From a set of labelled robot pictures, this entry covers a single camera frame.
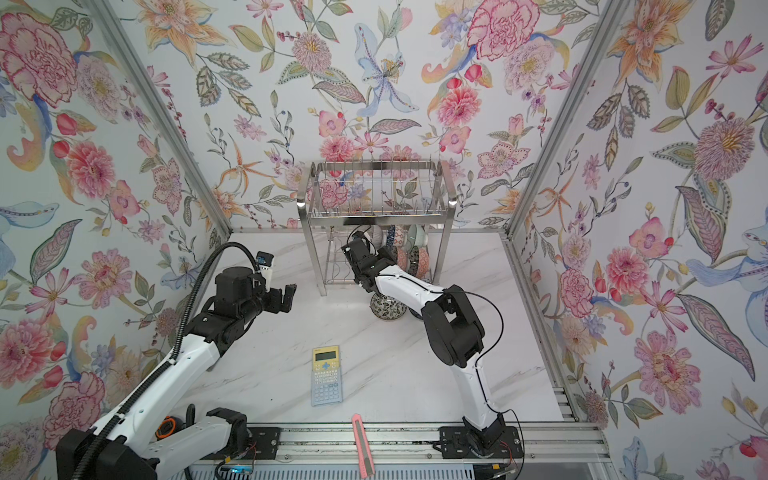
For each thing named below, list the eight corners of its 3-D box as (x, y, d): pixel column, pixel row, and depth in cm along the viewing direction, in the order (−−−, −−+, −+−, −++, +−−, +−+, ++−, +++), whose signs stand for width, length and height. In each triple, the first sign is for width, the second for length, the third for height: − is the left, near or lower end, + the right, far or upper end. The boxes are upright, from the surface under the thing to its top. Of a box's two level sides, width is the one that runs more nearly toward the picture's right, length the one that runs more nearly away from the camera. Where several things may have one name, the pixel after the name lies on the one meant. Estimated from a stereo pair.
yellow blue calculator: (313, 406, 82) (311, 403, 80) (312, 351, 92) (311, 348, 90) (343, 401, 83) (342, 398, 81) (339, 347, 93) (338, 344, 91)
